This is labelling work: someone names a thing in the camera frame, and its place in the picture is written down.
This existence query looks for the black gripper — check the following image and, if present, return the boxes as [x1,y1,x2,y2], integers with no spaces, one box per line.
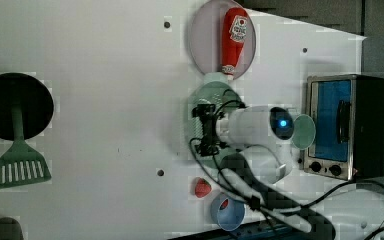
[192,104,219,157]

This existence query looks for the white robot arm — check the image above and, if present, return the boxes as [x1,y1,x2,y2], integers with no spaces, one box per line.
[189,101,336,240]

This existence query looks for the toy strawberry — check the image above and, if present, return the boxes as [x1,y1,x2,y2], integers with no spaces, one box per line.
[194,178,212,198]

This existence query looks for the red item in bowl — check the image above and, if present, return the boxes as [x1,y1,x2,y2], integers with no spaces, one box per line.
[219,199,229,210]

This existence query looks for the blue bowl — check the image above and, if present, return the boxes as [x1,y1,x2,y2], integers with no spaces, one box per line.
[210,193,245,231]

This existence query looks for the light green mug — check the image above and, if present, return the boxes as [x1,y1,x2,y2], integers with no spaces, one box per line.
[287,108,316,150]

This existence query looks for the grey round plate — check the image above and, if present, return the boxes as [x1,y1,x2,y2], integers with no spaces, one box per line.
[188,0,256,79]

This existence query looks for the red ketchup bottle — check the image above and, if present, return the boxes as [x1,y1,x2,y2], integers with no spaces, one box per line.
[221,7,248,80]

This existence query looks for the black toaster oven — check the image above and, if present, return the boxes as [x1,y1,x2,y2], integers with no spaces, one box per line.
[303,74,384,181]

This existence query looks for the green slotted spatula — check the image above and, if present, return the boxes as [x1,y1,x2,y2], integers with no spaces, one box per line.
[0,105,52,189]

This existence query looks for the black utensil holder cup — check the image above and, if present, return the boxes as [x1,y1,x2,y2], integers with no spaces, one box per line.
[0,73,54,140]

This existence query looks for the grey object at corner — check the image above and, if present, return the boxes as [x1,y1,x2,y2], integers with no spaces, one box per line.
[0,217,24,240]

